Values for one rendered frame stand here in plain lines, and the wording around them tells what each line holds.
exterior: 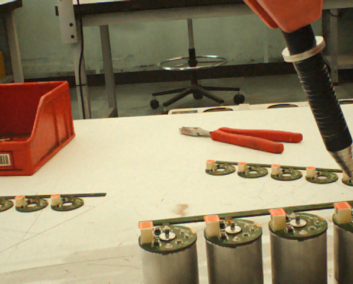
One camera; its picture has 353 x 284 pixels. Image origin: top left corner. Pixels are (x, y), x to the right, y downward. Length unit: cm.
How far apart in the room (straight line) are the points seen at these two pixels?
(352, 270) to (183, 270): 7
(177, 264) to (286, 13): 11
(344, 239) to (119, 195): 26
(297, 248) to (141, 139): 39
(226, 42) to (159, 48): 48
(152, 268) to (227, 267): 3
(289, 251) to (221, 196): 21
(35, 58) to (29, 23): 26
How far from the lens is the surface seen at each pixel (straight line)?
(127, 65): 478
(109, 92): 332
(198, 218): 30
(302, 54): 24
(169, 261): 27
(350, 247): 29
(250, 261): 28
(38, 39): 489
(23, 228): 47
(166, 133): 66
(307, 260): 28
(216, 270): 28
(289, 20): 24
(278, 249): 28
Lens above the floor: 93
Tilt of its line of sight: 17 degrees down
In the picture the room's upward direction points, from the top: 5 degrees counter-clockwise
